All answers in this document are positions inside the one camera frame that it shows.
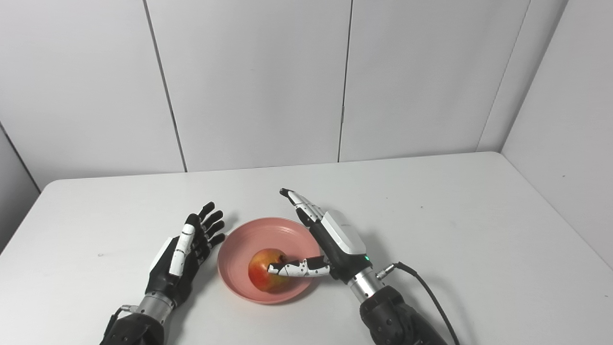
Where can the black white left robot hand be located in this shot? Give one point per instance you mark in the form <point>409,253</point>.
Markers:
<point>167,282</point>

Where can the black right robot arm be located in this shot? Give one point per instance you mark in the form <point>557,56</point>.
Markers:
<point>397,318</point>

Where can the red yellow pomegranate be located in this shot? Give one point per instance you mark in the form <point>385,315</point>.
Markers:
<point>261,268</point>

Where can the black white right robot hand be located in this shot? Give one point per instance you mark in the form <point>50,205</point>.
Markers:
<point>340,239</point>

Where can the pink round plate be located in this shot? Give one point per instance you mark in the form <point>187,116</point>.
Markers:
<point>239,239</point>

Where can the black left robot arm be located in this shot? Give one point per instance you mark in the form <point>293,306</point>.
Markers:
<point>136,328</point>

